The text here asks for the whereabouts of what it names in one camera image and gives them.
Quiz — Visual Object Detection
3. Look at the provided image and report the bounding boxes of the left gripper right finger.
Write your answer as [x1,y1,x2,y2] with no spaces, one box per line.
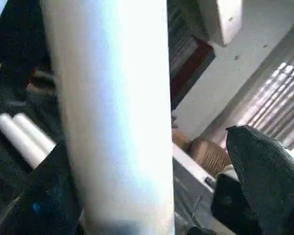
[225,124,294,235]

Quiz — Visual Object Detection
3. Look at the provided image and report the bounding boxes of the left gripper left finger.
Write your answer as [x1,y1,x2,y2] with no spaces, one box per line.
[4,141,85,235]

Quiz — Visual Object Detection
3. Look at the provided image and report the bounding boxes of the brown wicker basket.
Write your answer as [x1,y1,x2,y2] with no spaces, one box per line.
[192,138,233,177]

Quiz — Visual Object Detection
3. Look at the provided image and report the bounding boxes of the grey window blinds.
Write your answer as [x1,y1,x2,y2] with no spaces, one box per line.
[203,44,294,157]

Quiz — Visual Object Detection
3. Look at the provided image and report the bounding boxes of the black case with gold label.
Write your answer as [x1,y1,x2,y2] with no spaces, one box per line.
[0,0,54,74]

